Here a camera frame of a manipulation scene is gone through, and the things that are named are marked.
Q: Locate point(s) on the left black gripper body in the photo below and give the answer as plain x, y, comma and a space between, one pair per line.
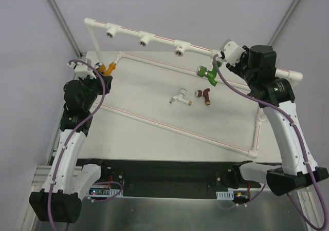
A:
102, 80

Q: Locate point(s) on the white faucet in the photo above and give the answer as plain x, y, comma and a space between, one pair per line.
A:
181, 97

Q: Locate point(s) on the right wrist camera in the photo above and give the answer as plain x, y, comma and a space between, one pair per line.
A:
232, 52

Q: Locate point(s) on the white pipe frame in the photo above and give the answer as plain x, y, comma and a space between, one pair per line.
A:
136, 120

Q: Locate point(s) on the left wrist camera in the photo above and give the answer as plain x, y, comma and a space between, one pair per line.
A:
82, 71

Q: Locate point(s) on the green faucet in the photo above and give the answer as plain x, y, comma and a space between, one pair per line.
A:
210, 75

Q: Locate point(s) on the right cable duct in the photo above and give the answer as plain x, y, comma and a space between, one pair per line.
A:
232, 195

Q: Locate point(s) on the left cable duct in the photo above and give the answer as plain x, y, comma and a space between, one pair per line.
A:
104, 193

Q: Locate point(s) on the dark red faucet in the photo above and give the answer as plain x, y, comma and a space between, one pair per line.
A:
205, 94

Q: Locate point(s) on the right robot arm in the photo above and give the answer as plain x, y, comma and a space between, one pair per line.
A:
257, 67

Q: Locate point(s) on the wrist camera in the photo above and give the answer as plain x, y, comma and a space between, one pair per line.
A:
232, 52
82, 71

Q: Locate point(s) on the cable duct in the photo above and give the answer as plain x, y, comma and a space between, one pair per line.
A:
232, 195
104, 193

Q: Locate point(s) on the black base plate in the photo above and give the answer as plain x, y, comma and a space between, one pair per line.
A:
166, 179

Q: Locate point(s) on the yellow faucet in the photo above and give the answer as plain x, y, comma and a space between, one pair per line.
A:
105, 71

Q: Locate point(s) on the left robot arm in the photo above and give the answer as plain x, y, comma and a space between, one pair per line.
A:
60, 198

